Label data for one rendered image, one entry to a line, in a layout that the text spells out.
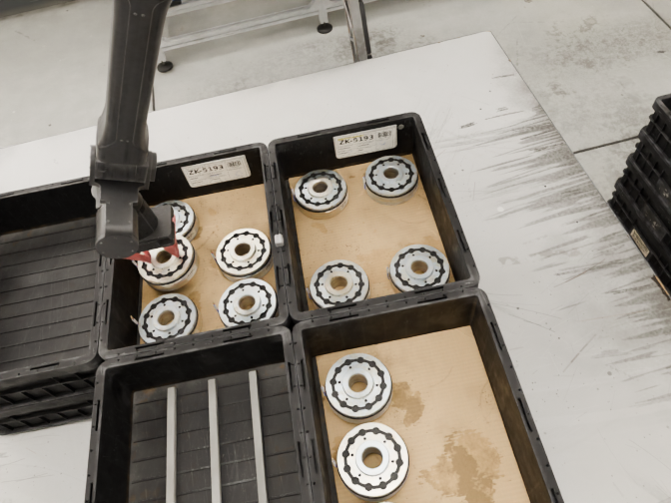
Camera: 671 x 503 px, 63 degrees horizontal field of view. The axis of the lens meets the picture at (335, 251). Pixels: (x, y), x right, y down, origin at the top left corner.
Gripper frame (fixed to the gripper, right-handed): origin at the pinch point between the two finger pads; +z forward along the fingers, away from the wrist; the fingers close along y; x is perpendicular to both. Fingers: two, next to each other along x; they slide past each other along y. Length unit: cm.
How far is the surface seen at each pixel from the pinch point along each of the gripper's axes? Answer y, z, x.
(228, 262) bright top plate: 10.5, 4.2, -1.7
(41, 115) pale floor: -100, 91, 165
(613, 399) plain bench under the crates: 71, 21, -35
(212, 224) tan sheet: 6.9, 7.6, 10.5
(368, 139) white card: 40.7, 2.1, 18.6
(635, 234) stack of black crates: 121, 75, 25
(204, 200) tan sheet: 5.4, 7.7, 17.1
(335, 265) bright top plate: 29.3, 4.8, -6.7
